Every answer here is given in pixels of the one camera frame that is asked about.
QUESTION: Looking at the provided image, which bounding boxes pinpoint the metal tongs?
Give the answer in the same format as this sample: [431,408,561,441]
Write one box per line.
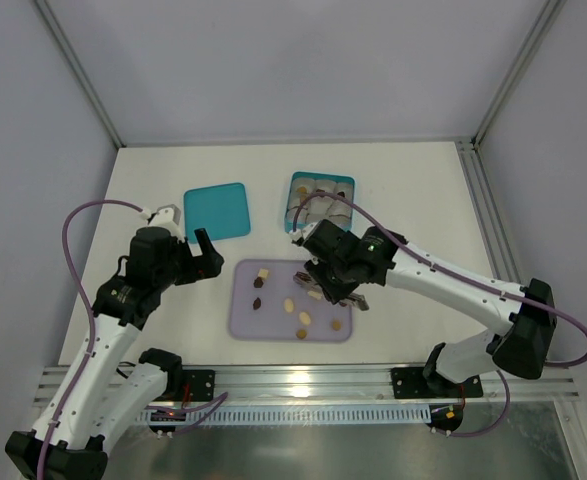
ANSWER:
[293,271,370,311]

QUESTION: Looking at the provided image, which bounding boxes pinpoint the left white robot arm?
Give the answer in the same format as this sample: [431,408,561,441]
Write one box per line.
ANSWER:
[5,226,224,479]

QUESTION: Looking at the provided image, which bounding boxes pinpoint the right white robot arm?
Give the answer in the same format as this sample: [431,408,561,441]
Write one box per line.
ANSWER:
[290,220,557,395]

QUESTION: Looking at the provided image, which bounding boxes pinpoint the white swirl oval chocolate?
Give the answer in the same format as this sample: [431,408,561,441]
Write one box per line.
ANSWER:
[284,298,294,313]

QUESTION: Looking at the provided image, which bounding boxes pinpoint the cream oval chocolate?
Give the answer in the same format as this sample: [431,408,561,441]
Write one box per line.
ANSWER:
[299,312,311,325]

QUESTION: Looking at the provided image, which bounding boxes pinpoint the teal chocolate box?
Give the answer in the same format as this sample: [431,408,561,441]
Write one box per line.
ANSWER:
[284,171,356,232]

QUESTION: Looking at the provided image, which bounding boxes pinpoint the teal box lid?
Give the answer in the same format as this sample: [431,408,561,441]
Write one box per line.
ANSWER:
[183,182,251,244]

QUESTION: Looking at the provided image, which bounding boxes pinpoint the purple tray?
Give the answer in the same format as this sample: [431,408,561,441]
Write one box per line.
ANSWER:
[228,259,353,343]

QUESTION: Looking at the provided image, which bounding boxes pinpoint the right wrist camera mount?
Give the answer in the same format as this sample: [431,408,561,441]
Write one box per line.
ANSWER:
[289,222,317,246]

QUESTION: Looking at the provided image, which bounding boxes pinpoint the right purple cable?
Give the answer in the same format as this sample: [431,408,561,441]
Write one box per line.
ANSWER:
[292,192,587,369]

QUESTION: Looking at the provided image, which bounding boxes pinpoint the purple cable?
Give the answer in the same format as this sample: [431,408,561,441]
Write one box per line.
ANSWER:
[292,192,587,369]
[37,199,149,480]

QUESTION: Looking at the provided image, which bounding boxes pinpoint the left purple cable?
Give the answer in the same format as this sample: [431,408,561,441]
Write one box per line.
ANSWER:
[37,199,149,480]

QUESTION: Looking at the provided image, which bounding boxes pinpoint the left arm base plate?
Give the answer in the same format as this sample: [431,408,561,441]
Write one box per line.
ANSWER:
[178,368,216,404]

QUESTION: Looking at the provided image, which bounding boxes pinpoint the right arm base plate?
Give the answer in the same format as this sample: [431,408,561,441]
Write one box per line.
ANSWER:
[390,366,433,400]

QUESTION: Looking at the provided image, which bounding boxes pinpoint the slotted cable duct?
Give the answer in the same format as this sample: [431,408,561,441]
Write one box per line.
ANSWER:
[145,403,432,427]

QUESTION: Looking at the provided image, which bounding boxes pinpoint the aluminium frame rail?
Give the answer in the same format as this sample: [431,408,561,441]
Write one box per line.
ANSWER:
[32,363,574,407]

